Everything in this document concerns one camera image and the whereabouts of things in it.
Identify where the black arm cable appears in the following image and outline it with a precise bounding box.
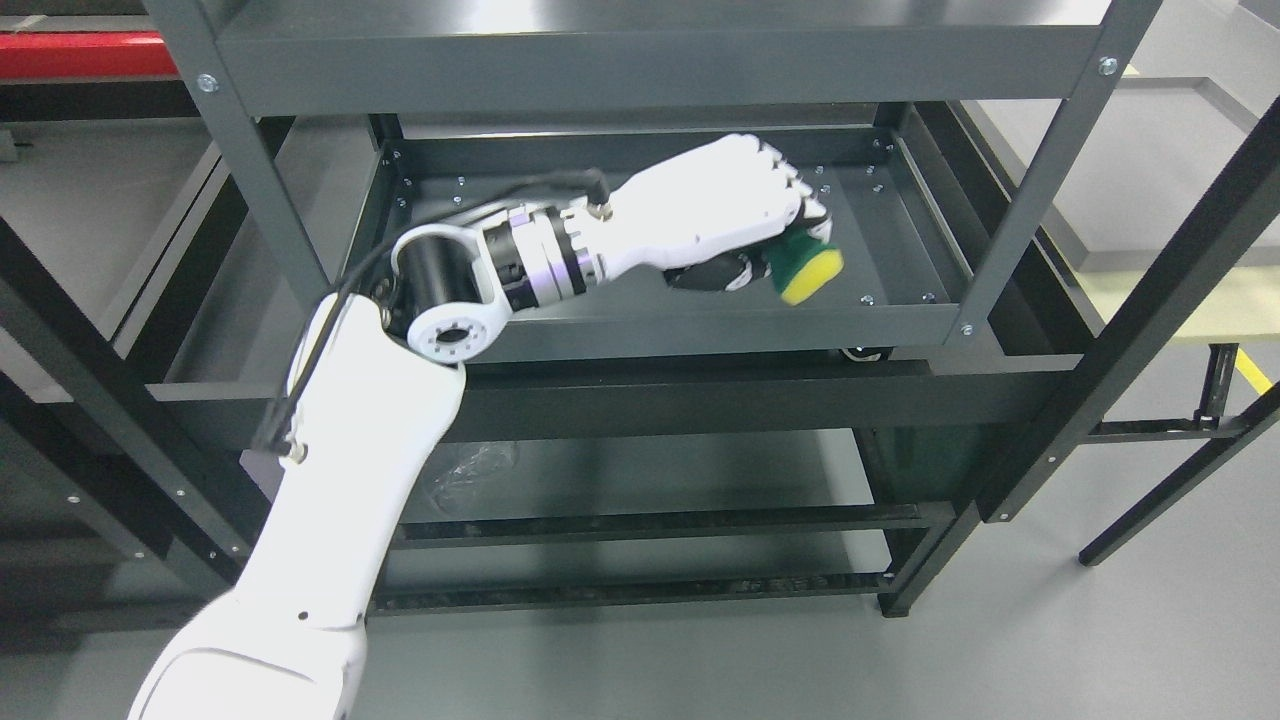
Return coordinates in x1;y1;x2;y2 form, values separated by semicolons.
253;168;611;456

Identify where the clear plastic bag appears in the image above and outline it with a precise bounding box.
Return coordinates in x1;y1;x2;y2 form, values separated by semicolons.
419;441;520;518

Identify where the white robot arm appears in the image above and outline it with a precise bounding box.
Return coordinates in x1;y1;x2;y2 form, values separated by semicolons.
129;202;626;719

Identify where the red bar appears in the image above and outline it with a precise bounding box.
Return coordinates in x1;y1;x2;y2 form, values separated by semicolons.
1;31;179;79

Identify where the dark grey metal shelf cart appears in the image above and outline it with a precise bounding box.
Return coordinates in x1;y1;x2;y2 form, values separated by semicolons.
140;0;1166;366

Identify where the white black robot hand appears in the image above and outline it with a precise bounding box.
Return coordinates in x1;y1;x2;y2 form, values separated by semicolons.
564;135;837;292

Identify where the green yellow sponge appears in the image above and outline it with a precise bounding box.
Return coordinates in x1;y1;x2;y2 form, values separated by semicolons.
763;231;845;306

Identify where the black metal rack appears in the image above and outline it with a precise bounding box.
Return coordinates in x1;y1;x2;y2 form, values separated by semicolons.
3;101;1277;650

